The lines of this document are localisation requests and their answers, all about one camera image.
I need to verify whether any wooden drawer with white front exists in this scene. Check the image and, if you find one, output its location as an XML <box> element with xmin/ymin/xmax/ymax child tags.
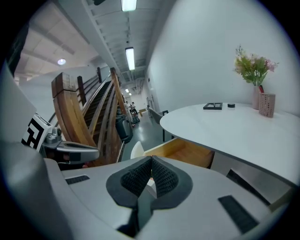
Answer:
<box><xmin>130</xmin><ymin>137</ymin><xmax>215</xmax><ymax>170</ymax></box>

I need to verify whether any white dressing table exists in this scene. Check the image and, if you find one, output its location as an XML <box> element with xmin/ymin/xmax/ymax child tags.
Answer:
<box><xmin>159</xmin><ymin>102</ymin><xmax>299</xmax><ymax>211</ymax></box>

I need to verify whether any dark grey bin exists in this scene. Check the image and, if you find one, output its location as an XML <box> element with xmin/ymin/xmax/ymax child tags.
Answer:
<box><xmin>114</xmin><ymin>115</ymin><xmax>134</xmax><ymax>144</ymax></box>

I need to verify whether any pink vase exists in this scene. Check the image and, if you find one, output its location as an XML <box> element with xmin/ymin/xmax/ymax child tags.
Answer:
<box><xmin>252</xmin><ymin>85</ymin><xmax>261</xmax><ymax>110</ymax></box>

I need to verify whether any grey chair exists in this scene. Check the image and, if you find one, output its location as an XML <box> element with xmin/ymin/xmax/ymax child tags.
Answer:
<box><xmin>148</xmin><ymin>107</ymin><xmax>165</xmax><ymax>120</ymax></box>

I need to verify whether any wooden staircase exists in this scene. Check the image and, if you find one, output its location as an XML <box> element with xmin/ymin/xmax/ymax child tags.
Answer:
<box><xmin>51</xmin><ymin>67</ymin><xmax>128</xmax><ymax>167</ymax></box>

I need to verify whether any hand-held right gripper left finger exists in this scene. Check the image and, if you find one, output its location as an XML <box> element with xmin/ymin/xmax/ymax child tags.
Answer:
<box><xmin>44</xmin><ymin>155</ymin><xmax>153</xmax><ymax>238</ymax></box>

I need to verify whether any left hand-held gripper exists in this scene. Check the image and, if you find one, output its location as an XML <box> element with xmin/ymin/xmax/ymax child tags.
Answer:
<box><xmin>21</xmin><ymin>112</ymin><xmax>101</xmax><ymax>163</ymax></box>

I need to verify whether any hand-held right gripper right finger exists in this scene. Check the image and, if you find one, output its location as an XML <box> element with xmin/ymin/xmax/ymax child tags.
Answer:
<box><xmin>135</xmin><ymin>155</ymin><xmax>285</xmax><ymax>240</ymax></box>

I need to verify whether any black rectangular tray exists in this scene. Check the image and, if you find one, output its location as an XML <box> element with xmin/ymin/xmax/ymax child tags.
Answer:
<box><xmin>202</xmin><ymin>102</ymin><xmax>223</xmax><ymax>111</ymax></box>

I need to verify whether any pink perforated pen holder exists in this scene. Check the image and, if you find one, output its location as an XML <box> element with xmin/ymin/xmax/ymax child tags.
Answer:
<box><xmin>258</xmin><ymin>92</ymin><xmax>276</xmax><ymax>118</ymax></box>

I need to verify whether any pink and green flower bouquet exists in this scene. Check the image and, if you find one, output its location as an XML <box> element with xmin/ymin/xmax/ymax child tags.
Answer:
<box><xmin>232</xmin><ymin>44</ymin><xmax>279</xmax><ymax>87</ymax></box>

